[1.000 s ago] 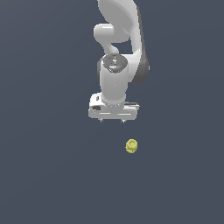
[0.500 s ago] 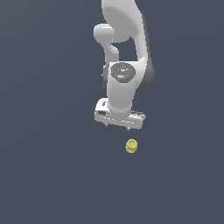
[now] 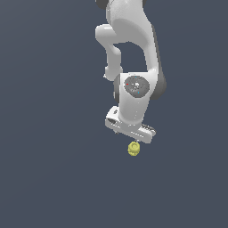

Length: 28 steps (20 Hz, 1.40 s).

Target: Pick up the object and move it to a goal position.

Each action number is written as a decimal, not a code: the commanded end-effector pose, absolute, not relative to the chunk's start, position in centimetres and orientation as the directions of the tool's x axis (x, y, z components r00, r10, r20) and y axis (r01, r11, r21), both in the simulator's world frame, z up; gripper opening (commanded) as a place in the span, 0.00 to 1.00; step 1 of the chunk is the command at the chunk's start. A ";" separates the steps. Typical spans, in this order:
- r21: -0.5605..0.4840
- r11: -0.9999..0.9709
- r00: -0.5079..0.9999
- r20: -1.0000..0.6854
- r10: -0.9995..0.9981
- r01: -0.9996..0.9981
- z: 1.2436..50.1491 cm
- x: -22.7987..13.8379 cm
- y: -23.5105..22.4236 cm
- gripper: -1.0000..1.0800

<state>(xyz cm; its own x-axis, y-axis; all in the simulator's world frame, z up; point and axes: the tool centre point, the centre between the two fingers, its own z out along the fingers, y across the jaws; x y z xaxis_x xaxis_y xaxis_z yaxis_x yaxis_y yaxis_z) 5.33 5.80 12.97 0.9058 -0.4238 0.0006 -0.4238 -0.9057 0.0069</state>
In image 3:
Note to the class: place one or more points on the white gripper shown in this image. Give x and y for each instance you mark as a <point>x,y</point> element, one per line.
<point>130,128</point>

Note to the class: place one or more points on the small yellow knobbly object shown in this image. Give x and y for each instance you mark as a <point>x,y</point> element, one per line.
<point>134,148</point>

